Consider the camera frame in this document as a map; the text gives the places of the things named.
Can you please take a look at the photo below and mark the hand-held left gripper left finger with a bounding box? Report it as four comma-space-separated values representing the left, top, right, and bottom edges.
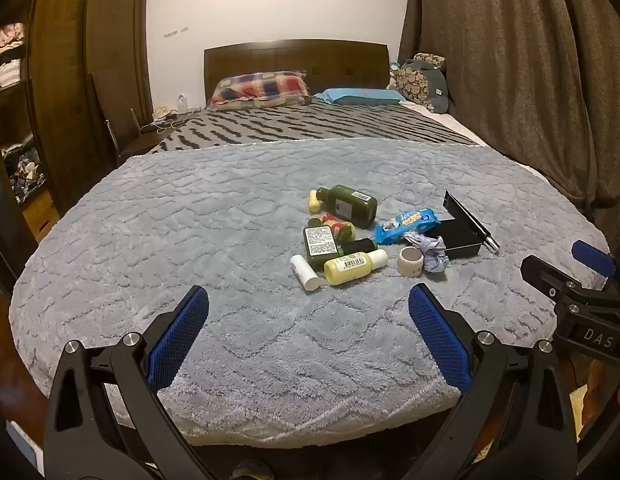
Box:
42, 285, 218, 480

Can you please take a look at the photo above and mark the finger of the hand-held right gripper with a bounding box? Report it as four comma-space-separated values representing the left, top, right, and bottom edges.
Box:
520, 255, 580, 306
572, 240, 618, 278

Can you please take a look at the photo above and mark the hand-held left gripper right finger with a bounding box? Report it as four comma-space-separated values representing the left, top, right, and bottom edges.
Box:
404, 282, 578, 480

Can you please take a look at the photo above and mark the white tube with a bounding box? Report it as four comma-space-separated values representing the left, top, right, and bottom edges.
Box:
290, 254, 321, 292

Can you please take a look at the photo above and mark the green bottle with white label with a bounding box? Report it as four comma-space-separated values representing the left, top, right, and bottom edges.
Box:
302, 225, 379, 272

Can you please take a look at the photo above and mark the beige tape roll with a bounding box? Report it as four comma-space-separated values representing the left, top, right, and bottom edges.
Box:
397, 246, 425, 277

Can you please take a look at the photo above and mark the crumpled grey tissue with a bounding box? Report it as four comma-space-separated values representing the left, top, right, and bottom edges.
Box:
404, 231, 449, 274

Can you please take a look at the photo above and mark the open black box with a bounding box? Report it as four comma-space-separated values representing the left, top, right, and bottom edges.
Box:
429, 190, 501, 262

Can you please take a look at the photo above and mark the grey fleece blanket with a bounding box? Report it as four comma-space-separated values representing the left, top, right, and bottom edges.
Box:
10, 137, 611, 448

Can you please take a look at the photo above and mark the yellow bottle with white cap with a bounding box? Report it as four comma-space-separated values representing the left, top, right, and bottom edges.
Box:
323, 249, 389, 287

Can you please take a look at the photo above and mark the blue snack packet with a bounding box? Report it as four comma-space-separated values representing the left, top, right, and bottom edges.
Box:
375, 208, 441, 246

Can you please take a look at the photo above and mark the red and green wrapper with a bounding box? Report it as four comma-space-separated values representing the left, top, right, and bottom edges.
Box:
309, 213, 357, 242

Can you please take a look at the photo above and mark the large dark green bottle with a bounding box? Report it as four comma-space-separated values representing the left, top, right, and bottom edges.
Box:
317, 185, 379, 226

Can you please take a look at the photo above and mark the brown curtain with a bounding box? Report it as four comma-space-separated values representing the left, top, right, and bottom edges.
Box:
397, 0, 620, 281

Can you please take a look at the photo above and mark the wooden nightstand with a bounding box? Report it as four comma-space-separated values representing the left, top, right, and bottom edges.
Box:
117, 110, 193, 157

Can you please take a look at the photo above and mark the teal bag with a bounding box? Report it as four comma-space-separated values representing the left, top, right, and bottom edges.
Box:
405, 59, 451, 114

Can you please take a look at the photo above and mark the folded clothes pile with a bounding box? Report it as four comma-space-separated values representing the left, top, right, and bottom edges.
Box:
0, 132, 47, 203
0, 22, 27, 93

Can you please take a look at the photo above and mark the grey striped bedsheet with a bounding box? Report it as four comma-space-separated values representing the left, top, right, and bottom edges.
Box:
150, 97, 490, 156

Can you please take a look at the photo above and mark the blue pillow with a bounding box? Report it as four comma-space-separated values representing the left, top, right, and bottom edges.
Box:
314, 87, 407, 107

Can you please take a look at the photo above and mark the plaid pillow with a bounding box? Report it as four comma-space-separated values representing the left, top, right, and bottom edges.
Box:
209, 71, 311, 111

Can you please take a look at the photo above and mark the wooden wardrobe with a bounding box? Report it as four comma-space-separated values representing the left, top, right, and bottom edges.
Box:
0, 0, 155, 261

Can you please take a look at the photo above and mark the dark wooden headboard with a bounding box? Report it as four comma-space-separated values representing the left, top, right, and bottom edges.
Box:
204, 39, 391, 108

